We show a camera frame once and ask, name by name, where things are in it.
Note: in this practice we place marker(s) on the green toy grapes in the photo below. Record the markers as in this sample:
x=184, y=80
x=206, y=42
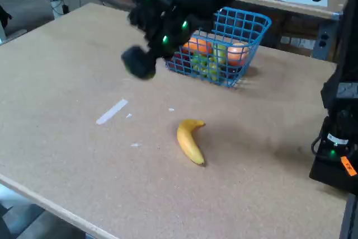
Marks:
x=208, y=64

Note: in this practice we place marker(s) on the black chair part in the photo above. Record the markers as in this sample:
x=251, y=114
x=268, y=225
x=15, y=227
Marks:
x=4, y=16

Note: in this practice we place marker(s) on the wooden workbench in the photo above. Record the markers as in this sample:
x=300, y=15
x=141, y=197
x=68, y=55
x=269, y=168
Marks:
x=302, y=26

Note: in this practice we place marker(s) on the orange-red round toy fruit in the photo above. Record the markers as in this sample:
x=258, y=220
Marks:
x=237, y=54

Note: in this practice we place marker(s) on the dark red toy fruit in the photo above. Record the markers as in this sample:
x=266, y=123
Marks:
x=179, y=60

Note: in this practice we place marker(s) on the orange toy fruit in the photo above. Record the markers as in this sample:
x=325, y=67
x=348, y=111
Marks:
x=200, y=46

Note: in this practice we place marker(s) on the black metal frame post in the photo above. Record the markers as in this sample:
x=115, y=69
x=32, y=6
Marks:
x=349, y=219

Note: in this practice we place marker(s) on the white desk leg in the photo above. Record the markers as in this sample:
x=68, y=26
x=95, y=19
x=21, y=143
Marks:
x=56, y=8

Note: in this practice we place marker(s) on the long white tape strip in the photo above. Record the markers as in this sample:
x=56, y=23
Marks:
x=112, y=111

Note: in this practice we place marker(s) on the yellow toy banana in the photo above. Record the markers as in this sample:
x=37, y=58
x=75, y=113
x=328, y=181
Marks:
x=188, y=141

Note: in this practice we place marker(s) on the grey power outlet box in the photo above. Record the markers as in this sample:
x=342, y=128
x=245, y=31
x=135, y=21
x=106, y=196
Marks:
x=323, y=40

